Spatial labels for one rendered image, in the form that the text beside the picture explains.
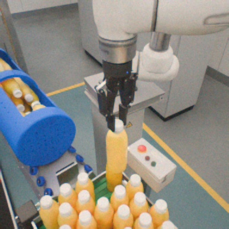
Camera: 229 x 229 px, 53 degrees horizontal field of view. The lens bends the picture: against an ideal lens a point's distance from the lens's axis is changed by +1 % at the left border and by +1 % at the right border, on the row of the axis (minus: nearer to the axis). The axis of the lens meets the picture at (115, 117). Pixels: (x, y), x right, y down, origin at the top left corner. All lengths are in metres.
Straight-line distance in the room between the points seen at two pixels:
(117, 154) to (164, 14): 0.46
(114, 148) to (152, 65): 0.60
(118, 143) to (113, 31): 0.36
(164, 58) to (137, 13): 0.74
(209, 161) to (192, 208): 0.56
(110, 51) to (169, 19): 0.14
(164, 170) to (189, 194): 1.30
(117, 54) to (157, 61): 0.69
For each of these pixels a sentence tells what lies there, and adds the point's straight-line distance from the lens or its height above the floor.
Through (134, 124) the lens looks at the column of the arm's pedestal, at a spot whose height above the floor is 0.85.
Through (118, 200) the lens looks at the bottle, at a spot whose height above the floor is 1.08.
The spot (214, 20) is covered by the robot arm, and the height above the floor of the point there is 1.71.
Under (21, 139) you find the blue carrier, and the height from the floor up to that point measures 1.17.
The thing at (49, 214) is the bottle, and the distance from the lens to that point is 0.91.
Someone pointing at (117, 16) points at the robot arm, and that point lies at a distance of 0.49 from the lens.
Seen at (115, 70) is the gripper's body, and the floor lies 1.58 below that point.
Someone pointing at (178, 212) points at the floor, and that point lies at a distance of 2.13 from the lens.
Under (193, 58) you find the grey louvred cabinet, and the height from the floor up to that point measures 0.76.
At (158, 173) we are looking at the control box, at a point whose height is 1.10.
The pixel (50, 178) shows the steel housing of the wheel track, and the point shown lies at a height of 0.93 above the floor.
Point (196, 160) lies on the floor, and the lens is 2.49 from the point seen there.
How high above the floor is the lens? 1.86
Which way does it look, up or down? 42 degrees down
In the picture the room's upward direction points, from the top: straight up
